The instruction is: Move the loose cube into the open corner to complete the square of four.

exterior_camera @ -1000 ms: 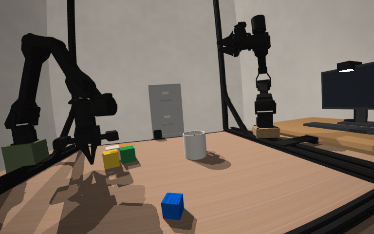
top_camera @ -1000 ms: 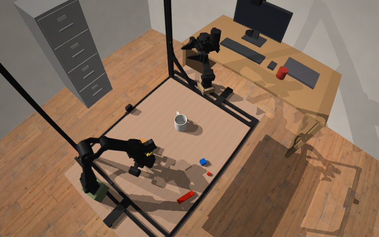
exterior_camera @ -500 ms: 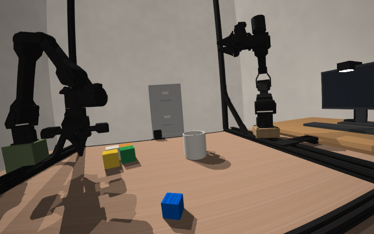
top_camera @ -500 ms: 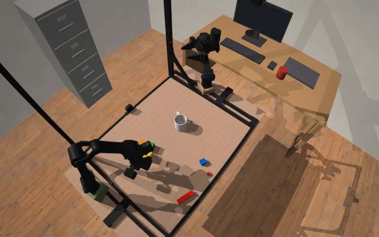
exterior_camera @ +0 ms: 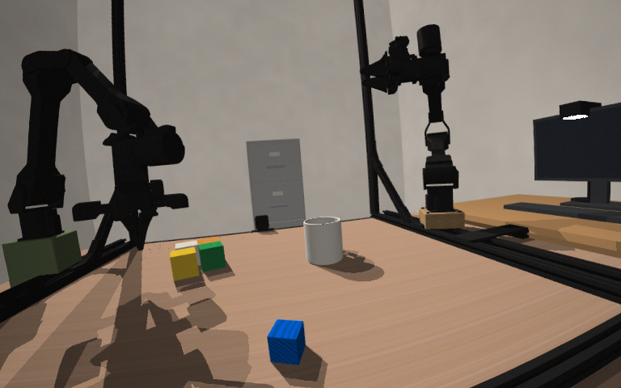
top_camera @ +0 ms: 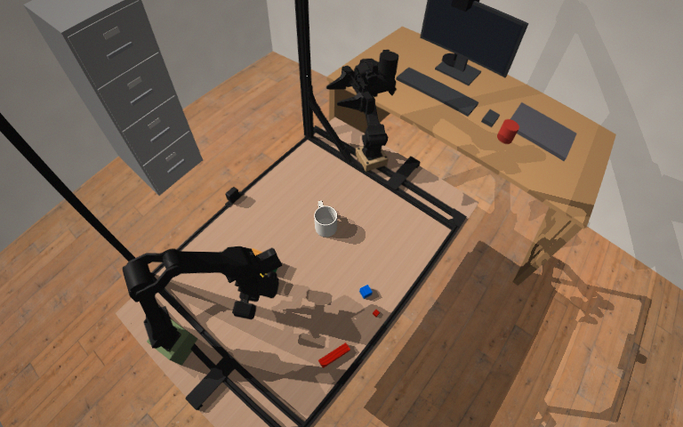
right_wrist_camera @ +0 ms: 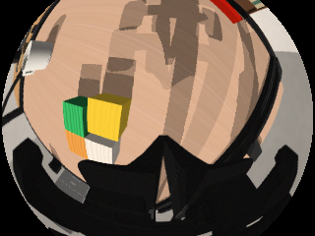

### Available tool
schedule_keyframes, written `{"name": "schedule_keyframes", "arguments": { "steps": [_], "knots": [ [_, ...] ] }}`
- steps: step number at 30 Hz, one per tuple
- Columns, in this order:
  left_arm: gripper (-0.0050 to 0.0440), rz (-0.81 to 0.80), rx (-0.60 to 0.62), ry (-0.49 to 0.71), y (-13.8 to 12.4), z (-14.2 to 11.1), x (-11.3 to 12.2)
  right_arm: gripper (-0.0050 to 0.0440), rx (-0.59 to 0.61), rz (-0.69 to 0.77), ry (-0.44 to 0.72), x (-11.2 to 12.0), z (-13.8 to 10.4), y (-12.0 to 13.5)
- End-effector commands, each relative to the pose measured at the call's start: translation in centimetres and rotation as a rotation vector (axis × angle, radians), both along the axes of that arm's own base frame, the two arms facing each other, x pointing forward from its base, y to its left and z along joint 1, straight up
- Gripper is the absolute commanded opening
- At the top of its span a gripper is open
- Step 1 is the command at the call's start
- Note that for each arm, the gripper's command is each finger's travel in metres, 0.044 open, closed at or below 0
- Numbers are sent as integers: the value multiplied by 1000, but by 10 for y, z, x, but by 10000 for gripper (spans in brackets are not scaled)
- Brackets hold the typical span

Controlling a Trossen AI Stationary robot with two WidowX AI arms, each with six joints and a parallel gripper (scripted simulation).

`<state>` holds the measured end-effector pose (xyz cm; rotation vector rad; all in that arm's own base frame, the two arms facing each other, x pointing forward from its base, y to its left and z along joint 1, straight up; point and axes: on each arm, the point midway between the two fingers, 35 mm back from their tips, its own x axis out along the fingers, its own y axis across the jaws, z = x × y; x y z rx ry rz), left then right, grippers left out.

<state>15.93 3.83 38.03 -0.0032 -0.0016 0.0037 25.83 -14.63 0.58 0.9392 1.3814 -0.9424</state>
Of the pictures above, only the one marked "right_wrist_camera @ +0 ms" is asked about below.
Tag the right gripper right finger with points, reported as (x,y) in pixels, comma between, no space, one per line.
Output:
(188,176)

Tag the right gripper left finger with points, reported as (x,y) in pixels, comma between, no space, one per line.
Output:
(138,178)

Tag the red rectangular bar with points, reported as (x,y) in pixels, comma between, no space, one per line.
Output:
(228,10)

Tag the grey cup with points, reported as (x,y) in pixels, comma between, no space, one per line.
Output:
(40,54)

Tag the green cube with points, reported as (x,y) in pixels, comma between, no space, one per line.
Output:
(75,115)

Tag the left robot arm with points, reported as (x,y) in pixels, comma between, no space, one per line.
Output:
(17,57)

